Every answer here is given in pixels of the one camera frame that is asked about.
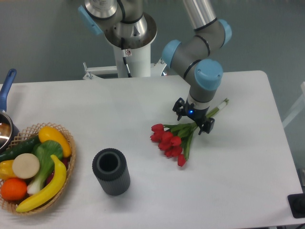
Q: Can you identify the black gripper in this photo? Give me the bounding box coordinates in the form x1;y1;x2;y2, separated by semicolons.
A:
173;98;215;135

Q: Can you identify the red tulip bouquet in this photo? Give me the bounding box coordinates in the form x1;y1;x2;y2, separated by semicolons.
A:
150;98;230;167

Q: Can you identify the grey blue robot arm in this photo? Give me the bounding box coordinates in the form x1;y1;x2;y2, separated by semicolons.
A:
78;0;232;133

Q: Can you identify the dark grey ribbed vase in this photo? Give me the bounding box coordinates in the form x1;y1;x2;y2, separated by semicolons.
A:
92;148;131;196

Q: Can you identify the black device at edge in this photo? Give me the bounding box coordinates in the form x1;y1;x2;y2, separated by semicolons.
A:
287;193;305;219

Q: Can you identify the red fruit in basket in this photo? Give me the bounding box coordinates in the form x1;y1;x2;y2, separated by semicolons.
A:
45;157;70;185

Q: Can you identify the green bok choy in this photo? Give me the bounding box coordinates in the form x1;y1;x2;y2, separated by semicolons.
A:
27;140;63;196

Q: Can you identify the yellow banana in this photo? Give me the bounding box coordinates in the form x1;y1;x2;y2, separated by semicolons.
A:
16;155;67;213

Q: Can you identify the green cucumber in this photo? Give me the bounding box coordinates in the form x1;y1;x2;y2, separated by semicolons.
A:
0;135;40;162

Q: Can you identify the beige round disc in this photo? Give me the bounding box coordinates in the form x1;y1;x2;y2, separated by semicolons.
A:
12;153;40;179

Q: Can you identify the yellow bell pepper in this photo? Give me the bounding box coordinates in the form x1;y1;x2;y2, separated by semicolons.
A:
0;160;17;180

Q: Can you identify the orange fruit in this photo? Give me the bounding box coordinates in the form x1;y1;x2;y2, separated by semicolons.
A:
0;178;27;201

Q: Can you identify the woven wicker basket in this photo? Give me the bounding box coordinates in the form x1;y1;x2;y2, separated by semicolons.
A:
0;123;76;216

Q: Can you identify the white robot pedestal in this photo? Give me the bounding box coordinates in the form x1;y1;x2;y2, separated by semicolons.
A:
81;12;166;79

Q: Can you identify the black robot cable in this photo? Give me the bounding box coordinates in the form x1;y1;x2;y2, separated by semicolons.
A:
120;37;132;78

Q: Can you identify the blue handled saucepan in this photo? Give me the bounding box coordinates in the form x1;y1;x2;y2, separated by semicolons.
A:
0;69;19;153

